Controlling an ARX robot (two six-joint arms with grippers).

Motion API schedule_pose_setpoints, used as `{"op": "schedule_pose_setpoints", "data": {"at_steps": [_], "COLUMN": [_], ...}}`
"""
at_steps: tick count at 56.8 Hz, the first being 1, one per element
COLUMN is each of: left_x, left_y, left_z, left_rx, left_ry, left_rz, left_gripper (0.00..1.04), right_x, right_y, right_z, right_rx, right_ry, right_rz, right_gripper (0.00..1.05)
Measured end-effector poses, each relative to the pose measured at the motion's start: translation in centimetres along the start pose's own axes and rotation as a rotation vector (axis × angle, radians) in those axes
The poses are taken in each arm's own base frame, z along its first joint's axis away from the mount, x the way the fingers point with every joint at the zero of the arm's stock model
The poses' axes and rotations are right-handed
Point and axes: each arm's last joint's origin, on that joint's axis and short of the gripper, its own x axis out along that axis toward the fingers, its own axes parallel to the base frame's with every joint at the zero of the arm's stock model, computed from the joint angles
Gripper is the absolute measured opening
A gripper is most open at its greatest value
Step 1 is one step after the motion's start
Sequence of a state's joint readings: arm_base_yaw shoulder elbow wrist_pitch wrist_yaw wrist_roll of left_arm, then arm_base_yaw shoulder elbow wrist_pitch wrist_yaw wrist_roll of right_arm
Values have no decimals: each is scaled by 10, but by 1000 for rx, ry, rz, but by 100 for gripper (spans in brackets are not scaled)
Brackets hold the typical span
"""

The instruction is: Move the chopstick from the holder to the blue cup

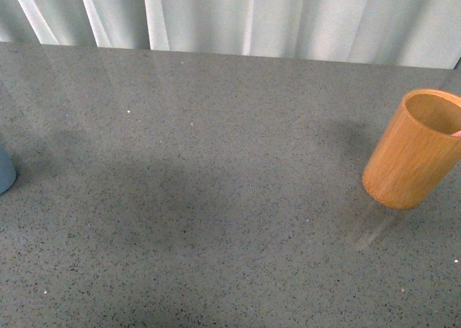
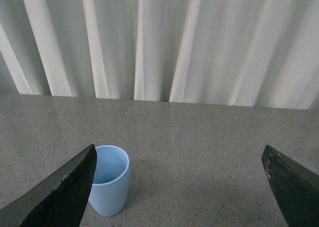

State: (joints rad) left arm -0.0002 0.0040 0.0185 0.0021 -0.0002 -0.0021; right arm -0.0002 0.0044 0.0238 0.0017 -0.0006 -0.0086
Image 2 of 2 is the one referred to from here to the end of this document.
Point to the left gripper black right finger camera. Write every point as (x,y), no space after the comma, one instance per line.
(295,188)

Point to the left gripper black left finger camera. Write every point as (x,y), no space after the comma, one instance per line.
(58,201)

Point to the light blue cup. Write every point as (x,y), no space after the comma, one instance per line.
(111,180)

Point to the white pleated curtain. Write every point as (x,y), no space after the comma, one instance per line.
(232,52)

